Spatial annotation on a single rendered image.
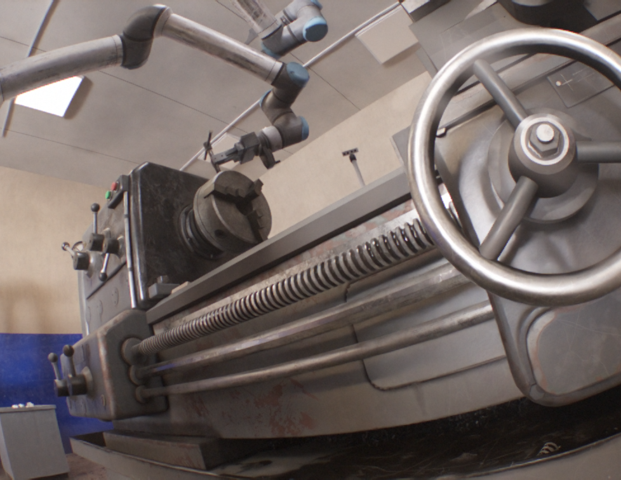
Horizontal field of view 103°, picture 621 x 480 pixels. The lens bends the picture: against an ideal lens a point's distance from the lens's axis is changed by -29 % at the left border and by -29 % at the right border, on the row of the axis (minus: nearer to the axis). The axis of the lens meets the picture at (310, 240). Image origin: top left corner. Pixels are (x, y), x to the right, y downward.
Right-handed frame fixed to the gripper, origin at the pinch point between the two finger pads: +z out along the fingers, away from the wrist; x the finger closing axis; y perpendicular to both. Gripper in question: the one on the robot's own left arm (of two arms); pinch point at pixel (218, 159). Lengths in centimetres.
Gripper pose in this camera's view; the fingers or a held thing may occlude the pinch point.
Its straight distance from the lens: 113.1
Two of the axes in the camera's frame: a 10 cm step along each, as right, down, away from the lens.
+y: -4.7, -8.8, 0.2
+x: 3.4, -2.0, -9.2
